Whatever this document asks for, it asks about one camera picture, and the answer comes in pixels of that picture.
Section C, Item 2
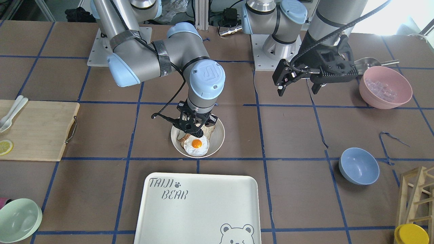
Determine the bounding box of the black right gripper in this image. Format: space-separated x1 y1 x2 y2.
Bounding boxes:
151 101 218 133

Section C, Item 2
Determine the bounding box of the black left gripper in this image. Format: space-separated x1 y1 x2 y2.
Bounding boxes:
273 34 359 97

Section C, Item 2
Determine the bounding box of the white bread slice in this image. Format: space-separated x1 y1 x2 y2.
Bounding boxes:
200 125 216 142

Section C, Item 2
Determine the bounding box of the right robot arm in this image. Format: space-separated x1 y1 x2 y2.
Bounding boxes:
90 0 226 138

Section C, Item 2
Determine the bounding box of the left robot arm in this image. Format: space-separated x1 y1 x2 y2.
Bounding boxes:
241 0 367 96

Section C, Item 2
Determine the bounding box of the bread slice on plate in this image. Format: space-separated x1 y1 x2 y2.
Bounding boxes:
176 131 191 149

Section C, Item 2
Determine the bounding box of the cream round plate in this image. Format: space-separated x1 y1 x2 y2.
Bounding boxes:
170 119 225 159

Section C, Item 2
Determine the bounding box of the fried egg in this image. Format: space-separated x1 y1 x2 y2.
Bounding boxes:
183 135 209 157

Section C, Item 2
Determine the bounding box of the metal scoop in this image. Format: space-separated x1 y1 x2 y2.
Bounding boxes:
354 57 400 75

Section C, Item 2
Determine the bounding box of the pink bowl with ice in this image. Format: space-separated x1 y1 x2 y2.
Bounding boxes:
359 66 413 109

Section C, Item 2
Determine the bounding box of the cream bear tray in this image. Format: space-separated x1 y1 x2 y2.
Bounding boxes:
134 172 261 244

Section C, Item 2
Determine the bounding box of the blue bowl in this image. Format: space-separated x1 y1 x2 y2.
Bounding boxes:
338 148 380 185

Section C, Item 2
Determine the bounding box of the wooden cutting board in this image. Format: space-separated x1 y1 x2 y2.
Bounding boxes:
0 101 80 162

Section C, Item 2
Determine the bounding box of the wooden cup rack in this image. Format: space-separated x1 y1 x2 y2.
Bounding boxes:
395 167 433 244

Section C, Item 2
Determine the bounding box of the white plastic spoon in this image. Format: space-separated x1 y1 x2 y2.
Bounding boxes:
0 95 28 133

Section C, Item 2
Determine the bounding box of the lemon slice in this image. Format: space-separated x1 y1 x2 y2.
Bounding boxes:
0 140 14 156

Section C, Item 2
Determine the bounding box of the yellow mug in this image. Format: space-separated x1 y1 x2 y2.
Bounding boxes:
394 223 430 244

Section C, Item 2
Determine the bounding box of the green bowl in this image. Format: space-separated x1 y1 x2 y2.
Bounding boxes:
0 198 42 243

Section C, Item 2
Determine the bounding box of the pink cloth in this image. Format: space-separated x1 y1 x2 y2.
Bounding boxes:
0 197 12 209

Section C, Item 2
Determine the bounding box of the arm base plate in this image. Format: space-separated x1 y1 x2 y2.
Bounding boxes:
251 34 302 72
87 26 153 67

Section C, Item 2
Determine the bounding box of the aluminium frame post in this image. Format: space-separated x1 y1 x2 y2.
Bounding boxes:
194 0 210 32

